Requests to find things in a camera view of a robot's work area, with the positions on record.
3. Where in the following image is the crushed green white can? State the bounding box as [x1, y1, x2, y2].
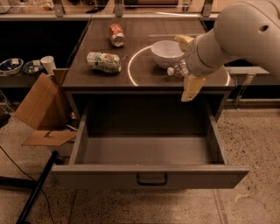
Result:
[87, 52, 122, 74]

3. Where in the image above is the black metal stand leg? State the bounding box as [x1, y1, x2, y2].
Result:
[0, 150, 59, 224]

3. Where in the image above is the black floor cable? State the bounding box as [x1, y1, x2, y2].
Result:
[0, 144, 56, 224]

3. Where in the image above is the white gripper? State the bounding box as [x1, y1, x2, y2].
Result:
[174, 30, 237, 102]

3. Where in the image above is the clear plastic water bottle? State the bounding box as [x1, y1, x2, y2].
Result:
[167, 59, 190, 77]

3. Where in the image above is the small blue dish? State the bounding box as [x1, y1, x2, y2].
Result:
[22, 59, 44, 74]

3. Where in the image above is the black drawer handle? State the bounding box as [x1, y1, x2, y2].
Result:
[136, 174, 168, 186]

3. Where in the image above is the blue white bowl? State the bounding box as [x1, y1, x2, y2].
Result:
[0, 58, 24, 75]

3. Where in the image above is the brown cardboard box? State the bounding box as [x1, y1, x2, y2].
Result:
[14, 73, 77, 146]

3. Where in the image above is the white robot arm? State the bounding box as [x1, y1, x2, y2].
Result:
[174, 0, 280, 102]

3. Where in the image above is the grey cabinet counter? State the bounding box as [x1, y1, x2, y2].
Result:
[61, 17, 236, 123]

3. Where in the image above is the red soda can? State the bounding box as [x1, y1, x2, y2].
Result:
[108, 24, 125, 47]

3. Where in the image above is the white ceramic bowl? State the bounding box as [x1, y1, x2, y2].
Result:
[151, 40, 184, 68]

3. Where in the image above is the grey open top drawer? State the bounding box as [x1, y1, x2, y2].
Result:
[52, 96, 249, 189]

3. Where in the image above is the white paper cup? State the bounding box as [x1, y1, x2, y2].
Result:
[40, 56, 56, 74]

